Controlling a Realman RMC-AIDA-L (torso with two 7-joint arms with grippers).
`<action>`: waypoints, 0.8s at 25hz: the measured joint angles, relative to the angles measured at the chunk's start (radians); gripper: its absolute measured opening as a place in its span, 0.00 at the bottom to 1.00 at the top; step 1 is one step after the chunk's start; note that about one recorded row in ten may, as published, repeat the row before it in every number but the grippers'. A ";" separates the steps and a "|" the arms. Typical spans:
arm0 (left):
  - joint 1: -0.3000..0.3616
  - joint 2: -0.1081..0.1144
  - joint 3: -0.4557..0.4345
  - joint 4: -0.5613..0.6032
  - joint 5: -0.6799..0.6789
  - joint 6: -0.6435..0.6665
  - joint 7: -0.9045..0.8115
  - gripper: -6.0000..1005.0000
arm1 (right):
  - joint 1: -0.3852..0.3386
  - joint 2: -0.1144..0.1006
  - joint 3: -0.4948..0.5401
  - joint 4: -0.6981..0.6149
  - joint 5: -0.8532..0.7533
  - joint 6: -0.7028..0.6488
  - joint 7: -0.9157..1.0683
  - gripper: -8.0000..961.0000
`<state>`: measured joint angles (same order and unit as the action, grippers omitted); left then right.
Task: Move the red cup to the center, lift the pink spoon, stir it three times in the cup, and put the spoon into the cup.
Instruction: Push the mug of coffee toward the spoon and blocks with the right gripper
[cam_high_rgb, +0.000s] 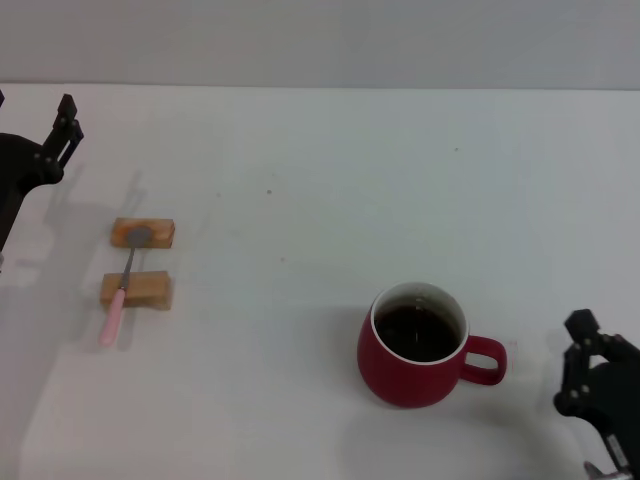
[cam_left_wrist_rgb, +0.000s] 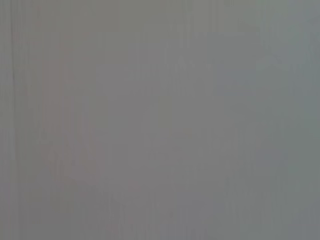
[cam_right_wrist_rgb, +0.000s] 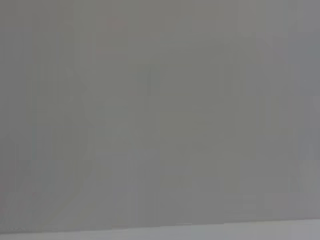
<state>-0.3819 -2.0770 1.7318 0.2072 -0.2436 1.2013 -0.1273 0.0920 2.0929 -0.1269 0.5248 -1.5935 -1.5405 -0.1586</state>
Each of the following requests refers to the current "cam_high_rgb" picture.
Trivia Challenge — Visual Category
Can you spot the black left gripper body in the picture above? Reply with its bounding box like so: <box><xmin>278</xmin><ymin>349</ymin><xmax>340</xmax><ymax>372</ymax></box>
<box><xmin>0</xmin><ymin>132</ymin><xmax>65</xmax><ymax>251</ymax></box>

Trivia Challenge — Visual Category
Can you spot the pink handled metal spoon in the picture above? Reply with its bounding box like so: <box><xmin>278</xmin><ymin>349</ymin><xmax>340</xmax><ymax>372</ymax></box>
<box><xmin>98</xmin><ymin>225</ymin><xmax>154</xmax><ymax>348</ymax></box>

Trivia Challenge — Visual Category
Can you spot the dark coffee liquid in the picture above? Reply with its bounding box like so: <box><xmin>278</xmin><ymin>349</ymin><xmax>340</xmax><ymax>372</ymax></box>
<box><xmin>374</xmin><ymin>302</ymin><xmax>464</xmax><ymax>364</ymax></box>

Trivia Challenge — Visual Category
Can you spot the wooden block with orange stain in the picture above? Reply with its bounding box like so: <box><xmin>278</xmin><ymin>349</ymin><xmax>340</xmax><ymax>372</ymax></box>
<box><xmin>110</xmin><ymin>216</ymin><xmax>178</xmax><ymax>250</ymax></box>

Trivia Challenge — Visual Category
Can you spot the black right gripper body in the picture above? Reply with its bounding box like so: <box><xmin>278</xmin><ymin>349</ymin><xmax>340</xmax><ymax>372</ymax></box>
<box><xmin>553</xmin><ymin>357</ymin><xmax>640</xmax><ymax>472</ymax></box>

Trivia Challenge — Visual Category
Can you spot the plain notched wooden block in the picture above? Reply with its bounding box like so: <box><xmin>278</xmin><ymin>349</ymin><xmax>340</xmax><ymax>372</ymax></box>
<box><xmin>99</xmin><ymin>270</ymin><xmax>174</xmax><ymax>311</ymax></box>

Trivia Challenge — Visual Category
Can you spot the red ceramic cup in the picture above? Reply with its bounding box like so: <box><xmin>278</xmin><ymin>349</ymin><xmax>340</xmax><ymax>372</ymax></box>
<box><xmin>356</xmin><ymin>281</ymin><xmax>509</xmax><ymax>410</ymax></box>

